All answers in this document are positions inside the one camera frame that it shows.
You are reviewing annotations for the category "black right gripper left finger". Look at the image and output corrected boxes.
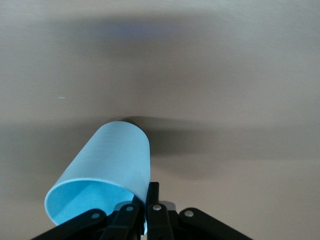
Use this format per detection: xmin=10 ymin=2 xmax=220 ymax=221
xmin=32 ymin=194 xmax=146 ymax=240

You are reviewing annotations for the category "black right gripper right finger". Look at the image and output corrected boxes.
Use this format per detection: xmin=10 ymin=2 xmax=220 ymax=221
xmin=145 ymin=181 xmax=254 ymax=240

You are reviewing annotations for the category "light blue plastic cup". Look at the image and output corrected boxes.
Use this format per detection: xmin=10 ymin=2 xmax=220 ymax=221
xmin=44 ymin=120 xmax=152 ymax=237

